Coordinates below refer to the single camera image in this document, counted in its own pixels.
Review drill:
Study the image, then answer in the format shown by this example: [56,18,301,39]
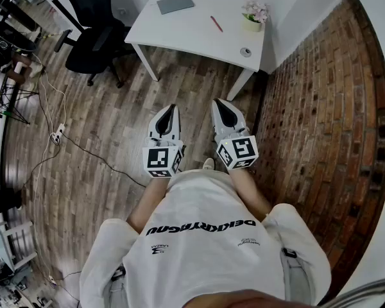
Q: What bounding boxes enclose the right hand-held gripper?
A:
[210,99,259,171]

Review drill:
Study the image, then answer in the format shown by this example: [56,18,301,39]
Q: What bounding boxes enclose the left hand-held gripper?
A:
[142,104,185,179]

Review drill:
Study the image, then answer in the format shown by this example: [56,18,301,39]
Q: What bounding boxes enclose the red pen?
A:
[210,15,224,33]

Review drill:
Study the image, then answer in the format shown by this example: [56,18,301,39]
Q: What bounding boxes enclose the grey notebook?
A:
[156,0,196,15]

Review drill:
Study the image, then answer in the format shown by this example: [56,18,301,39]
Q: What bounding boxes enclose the person's left forearm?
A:
[126,175,171,234]

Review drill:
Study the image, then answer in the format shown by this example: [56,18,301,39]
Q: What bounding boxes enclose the person's right forearm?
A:
[229,167,273,223]

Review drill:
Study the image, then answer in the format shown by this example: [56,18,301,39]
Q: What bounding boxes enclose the white desk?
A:
[124,0,268,101]

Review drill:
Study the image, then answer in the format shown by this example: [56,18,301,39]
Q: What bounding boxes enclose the black office chair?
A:
[53,0,136,89]

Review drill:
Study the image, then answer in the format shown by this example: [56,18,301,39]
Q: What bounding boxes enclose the white power strip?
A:
[49,123,67,146]

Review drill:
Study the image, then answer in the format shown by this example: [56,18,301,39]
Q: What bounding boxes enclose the pink flowers in white pot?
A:
[241,0,271,33]

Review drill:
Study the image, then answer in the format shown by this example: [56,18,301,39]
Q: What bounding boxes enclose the person's white printed shirt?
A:
[79,168,333,308]

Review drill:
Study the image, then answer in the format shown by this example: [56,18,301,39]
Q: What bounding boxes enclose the black tripod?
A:
[0,81,41,126]

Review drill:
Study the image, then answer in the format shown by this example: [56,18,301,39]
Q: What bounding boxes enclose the person's chin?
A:
[184,289,298,308]

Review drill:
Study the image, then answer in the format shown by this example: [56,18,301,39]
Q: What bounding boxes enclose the black cable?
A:
[60,132,148,188]

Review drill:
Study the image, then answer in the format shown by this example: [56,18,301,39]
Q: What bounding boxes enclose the white cable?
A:
[31,53,68,288]

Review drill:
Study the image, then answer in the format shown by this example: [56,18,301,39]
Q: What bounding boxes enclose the grey shoulder strap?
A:
[108,264,128,308]
[280,247,316,305]

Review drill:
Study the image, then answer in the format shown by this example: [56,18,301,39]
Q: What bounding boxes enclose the grey head mount bar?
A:
[320,277,385,308]

